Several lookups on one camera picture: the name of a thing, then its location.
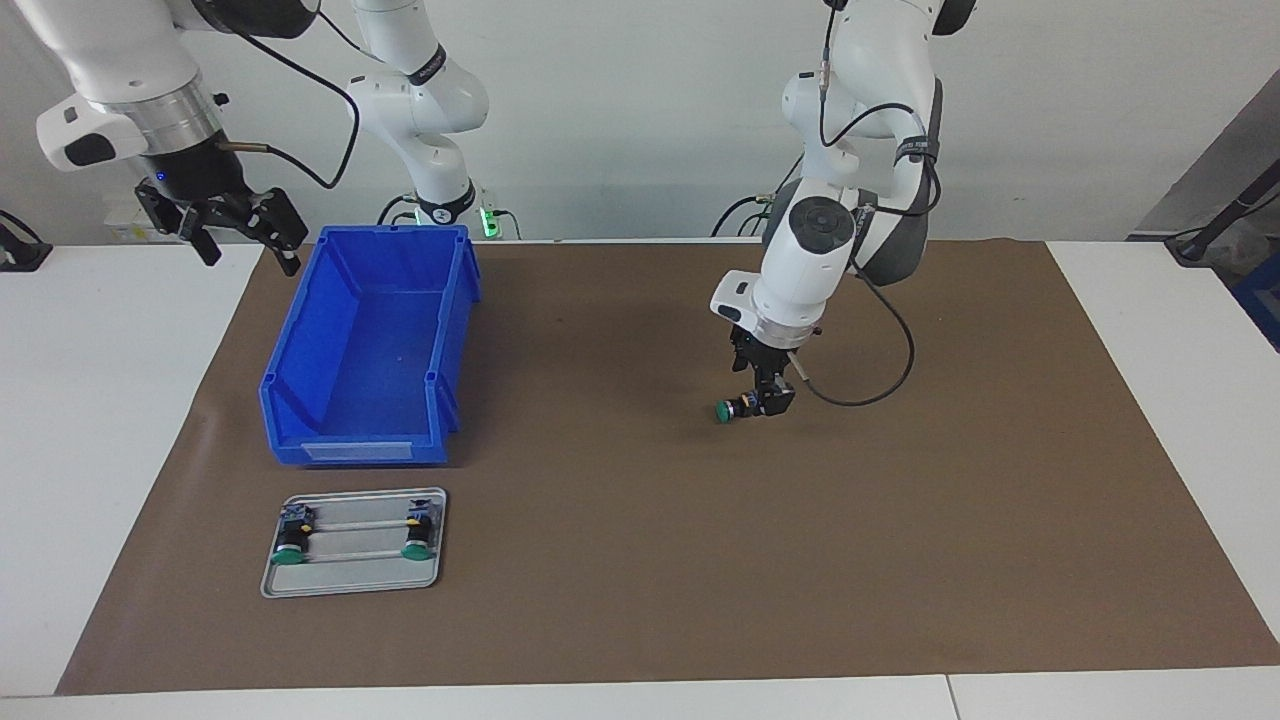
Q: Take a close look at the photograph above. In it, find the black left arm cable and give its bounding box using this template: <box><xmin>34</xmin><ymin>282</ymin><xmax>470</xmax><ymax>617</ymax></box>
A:
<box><xmin>790</xmin><ymin>0</ymin><xmax>943</xmax><ymax>408</ymax></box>

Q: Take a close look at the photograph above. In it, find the white cardboard box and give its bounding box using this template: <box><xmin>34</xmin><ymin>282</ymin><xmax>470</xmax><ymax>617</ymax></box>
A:
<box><xmin>105</xmin><ymin>190</ymin><xmax>151</xmax><ymax>244</ymax></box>

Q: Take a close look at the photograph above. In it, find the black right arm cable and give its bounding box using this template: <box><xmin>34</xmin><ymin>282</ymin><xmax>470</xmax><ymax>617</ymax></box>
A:
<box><xmin>215</xmin><ymin>0</ymin><xmax>361</xmax><ymax>191</ymax></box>

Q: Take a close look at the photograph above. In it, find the black stand pole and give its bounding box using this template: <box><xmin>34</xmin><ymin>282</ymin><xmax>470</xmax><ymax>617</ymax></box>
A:
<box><xmin>1165</xmin><ymin>160</ymin><xmax>1280</xmax><ymax>266</ymax></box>

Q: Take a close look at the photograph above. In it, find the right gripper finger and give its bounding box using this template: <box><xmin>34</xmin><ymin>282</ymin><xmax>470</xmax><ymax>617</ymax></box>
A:
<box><xmin>238</xmin><ymin>187</ymin><xmax>309</xmax><ymax>278</ymax></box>
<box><xmin>135</xmin><ymin>180</ymin><xmax>223</xmax><ymax>268</ymax></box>

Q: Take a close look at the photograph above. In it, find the black device with cable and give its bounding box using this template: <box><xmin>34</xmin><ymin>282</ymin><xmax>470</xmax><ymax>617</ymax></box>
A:
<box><xmin>0</xmin><ymin>208</ymin><xmax>53</xmax><ymax>273</ymax></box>

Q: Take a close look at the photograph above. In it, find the brown table mat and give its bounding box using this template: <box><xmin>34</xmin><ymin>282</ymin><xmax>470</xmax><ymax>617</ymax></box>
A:
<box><xmin>55</xmin><ymin>238</ymin><xmax>1280</xmax><ymax>696</ymax></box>

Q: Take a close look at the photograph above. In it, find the blue crate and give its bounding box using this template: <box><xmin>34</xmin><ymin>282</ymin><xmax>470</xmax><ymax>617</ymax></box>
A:
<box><xmin>1232</xmin><ymin>250</ymin><xmax>1280</xmax><ymax>353</ymax></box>

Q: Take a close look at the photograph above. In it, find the blue plastic storage bin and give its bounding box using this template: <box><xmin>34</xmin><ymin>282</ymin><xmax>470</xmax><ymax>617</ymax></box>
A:
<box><xmin>258</xmin><ymin>224</ymin><xmax>483</xmax><ymax>469</ymax></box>

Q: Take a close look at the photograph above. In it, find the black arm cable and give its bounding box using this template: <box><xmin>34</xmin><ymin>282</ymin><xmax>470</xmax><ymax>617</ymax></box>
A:
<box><xmin>790</xmin><ymin>0</ymin><xmax>943</xmax><ymax>408</ymax></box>
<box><xmin>215</xmin><ymin>0</ymin><xmax>361</xmax><ymax>191</ymax></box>

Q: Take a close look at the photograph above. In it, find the grey metal tray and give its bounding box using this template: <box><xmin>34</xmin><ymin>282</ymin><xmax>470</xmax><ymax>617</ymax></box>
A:
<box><xmin>260</xmin><ymin>487</ymin><xmax>448</xmax><ymax>600</ymax></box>

